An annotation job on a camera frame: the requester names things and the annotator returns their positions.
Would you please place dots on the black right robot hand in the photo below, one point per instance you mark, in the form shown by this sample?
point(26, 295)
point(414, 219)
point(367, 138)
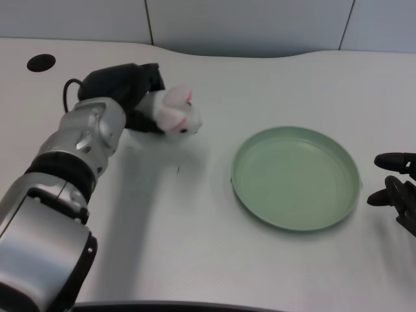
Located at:
point(399, 195)

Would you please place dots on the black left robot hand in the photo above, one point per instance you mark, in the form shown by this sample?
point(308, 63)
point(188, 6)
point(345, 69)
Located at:
point(128, 87)

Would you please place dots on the white plush rabbit doll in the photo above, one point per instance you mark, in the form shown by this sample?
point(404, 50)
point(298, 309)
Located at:
point(177, 110)

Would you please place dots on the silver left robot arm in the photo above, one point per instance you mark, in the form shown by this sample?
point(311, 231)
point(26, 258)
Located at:
point(55, 195)

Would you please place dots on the green round plate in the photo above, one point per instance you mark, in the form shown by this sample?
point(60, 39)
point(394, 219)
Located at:
point(295, 178)

